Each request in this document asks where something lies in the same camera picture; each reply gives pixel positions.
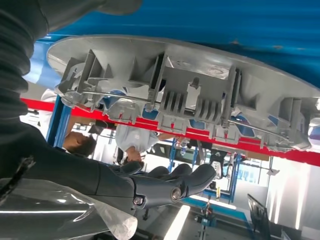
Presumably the person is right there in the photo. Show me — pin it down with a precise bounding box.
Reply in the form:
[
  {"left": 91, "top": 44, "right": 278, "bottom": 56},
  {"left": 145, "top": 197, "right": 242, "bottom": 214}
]
[
  {"left": 115, "top": 124, "right": 180, "bottom": 165},
  {"left": 38, "top": 88, "right": 98, "bottom": 158}
]

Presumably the black monitor screen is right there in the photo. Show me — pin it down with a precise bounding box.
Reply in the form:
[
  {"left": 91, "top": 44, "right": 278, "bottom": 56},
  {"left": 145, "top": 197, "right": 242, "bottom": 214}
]
[{"left": 247, "top": 193, "right": 272, "bottom": 240}]

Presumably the blue metal shelf rack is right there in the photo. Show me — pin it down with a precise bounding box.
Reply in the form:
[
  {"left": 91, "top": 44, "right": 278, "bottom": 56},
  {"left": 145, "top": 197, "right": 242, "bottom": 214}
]
[
  {"left": 23, "top": 0, "right": 320, "bottom": 148},
  {"left": 167, "top": 139, "right": 242, "bottom": 221}
]

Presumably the red barrier belt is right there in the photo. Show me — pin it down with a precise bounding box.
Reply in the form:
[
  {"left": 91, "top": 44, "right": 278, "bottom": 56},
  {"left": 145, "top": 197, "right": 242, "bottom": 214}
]
[{"left": 20, "top": 97, "right": 320, "bottom": 168}]

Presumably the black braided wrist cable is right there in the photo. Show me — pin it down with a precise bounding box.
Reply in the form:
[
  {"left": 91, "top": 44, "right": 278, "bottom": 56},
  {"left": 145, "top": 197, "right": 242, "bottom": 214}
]
[{"left": 0, "top": 156, "right": 35, "bottom": 201}]

